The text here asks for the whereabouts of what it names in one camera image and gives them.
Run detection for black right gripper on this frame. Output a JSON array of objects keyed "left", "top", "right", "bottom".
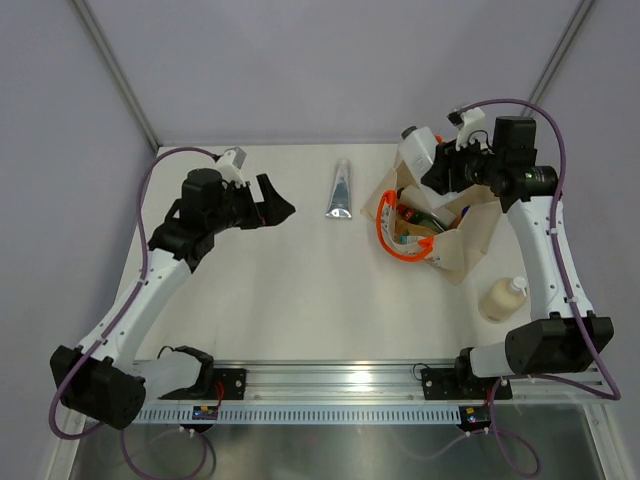
[{"left": 420, "top": 131, "right": 503, "bottom": 196}]

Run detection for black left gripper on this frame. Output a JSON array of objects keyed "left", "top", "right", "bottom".
[{"left": 206, "top": 174, "right": 294, "bottom": 235}]

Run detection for white bottle black cap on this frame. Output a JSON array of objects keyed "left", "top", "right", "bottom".
[{"left": 396, "top": 185, "right": 433, "bottom": 212}]

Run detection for white box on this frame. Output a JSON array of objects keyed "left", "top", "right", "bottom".
[{"left": 398, "top": 126, "right": 461, "bottom": 210}]

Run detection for green dish soap bottle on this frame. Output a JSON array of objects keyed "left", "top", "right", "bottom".
[{"left": 396, "top": 204, "right": 447, "bottom": 233}]

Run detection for pink shampoo bottle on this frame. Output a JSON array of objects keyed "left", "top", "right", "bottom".
[{"left": 394, "top": 219, "right": 439, "bottom": 244}]

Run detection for silver tube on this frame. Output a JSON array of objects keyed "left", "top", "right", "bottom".
[{"left": 325, "top": 158, "right": 352, "bottom": 220}]

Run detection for cream pump bottle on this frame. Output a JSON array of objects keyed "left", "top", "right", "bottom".
[{"left": 479, "top": 276, "right": 528, "bottom": 323}]

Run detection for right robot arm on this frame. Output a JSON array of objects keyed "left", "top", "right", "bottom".
[{"left": 421, "top": 109, "right": 614, "bottom": 397}]

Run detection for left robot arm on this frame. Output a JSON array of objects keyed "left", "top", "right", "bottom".
[{"left": 50, "top": 168, "right": 296, "bottom": 430}]

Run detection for canvas bag orange handles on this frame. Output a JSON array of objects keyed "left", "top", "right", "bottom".
[{"left": 361, "top": 154, "right": 502, "bottom": 285}]

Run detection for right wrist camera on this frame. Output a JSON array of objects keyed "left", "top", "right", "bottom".
[{"left": 447, "top": 107, "right": 488, "bottom": 151}]

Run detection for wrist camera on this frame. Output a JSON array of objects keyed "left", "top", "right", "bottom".
[
  {"left": 215, "top": 147, "right": 246, "bottom": 187},
  {"left": 447, "top": 107, "right": 488, "bottom": 151}
]

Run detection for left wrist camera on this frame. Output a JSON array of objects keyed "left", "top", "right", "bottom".
[{"left": 215, "top": 147, "right": 246, "bottom": 187}]

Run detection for aluminium rail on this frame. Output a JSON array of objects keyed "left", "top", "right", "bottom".
[{"left": 214, "top": 360, "right": 606, "bottom": 404}]

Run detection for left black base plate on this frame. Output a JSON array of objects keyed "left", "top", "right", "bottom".
[{"left": 190, "top": 368, "right": 247, "bottom": 401}]

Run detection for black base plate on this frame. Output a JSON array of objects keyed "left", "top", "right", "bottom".
[
  {"left": 420, "top": 367, "right": 497, "bottom": 401},
  {"left": 190, "top": 368, "right": 247, "bottom": 401}
]

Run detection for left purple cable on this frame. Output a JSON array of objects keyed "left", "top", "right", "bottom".
[{"left": 47, "top": 146, "right": 221, "bottom": 476}]

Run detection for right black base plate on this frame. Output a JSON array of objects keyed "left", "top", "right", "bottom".
[{"left": 420, "top": 367, "right": 497, "bottom": 401}]

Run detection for white slotted cable duct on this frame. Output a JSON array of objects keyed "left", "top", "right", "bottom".
[{"left": 134, "top": 404, "right": 464, "bottom": 425}]

